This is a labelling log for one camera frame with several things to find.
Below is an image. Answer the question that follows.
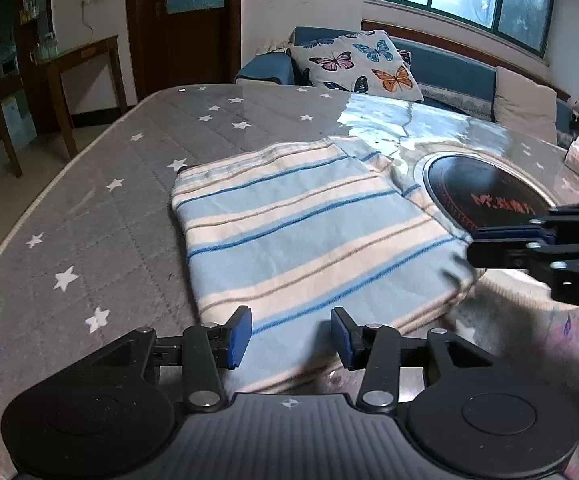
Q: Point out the dark wooden door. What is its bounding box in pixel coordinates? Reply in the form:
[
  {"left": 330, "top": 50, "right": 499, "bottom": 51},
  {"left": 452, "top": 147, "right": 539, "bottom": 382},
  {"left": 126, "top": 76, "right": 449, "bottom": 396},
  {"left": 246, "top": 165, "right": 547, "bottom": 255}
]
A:
[{"left": 125, "top": 0, "right": 242, "bottom": 106}]

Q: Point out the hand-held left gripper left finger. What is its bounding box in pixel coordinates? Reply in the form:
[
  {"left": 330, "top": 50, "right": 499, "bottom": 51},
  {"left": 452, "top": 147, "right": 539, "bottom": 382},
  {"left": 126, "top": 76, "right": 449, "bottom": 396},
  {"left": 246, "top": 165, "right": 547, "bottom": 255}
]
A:
[{"left": 92, "top": 306, "right": 253, "bottom": 412}]

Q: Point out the beige pillow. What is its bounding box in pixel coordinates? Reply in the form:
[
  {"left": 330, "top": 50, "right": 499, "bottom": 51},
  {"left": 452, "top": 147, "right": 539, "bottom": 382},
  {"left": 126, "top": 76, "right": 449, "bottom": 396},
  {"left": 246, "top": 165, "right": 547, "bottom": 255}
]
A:
[{"left": 492, "top": 66, "right": 559, "bottom": 143}]

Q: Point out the grey star print table cover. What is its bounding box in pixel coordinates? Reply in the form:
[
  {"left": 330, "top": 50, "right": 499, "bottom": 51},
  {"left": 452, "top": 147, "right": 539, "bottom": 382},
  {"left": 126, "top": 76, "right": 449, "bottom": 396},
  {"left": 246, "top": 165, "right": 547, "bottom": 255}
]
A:
[{"left": 0, "top": 82, "right": 579, "bottom": 480}]

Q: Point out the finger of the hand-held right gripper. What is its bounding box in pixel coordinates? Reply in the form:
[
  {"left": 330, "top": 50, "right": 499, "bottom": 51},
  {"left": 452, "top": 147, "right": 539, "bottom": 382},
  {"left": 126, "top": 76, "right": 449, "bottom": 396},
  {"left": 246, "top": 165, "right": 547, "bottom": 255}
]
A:
[
  {"left": 475, "top": 200, "right": 579, "bottom": 246},
  {"left": 467, "top": 244, "right": 570, "bottom": 281}
]

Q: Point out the butterfly print pillow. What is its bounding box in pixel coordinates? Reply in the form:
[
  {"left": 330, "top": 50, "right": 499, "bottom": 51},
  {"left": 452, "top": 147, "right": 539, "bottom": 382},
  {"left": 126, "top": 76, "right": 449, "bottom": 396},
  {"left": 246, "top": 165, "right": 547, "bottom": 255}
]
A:
[{"left": 288, "top": 30, "right": 424, "bottom": 103}]

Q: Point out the round black induction hotplate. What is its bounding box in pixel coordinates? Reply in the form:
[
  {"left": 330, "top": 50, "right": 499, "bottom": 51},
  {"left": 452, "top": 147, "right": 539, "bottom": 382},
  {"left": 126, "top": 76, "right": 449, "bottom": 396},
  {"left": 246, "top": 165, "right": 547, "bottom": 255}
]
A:
[{"left": 422, "top": 152, "right": 560, "bottom": 233}]

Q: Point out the blue sofa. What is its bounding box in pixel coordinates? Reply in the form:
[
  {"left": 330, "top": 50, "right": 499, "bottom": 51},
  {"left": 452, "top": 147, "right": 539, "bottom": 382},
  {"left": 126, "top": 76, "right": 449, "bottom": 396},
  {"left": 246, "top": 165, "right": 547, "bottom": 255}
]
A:
[{"left": 234, "top": 26, "right": 577, "bottom": 148}]

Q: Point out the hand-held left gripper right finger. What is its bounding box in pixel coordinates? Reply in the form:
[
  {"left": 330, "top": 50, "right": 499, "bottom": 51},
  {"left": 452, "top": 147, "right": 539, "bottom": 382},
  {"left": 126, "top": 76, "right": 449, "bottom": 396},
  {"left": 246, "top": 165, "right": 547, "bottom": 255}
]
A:
[{"left": 330, "top": 306, "right": 493, "bottom": 412}]

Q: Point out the white lace cloth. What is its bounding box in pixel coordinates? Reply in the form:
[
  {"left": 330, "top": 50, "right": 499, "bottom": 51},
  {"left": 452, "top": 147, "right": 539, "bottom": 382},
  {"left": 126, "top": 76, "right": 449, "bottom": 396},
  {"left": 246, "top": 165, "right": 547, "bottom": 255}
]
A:
[{"left": 256, "top": 37, "right": 293, "bottom": 56}]

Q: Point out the blue cream striped garment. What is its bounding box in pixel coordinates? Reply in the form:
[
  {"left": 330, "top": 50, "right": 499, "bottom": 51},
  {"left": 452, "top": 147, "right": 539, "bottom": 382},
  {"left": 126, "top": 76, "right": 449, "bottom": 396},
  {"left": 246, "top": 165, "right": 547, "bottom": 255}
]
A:
[{"left": 170, "top": 135, "right": 477, "bottom": 393}]

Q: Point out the wooden side table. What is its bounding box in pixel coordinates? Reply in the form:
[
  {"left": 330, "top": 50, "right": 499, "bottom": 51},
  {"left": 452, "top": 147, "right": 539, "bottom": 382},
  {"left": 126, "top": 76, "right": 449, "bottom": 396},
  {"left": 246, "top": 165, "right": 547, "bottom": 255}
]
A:
[{"left": 0, "top": 35, "right": 130, "bottom": 178}]

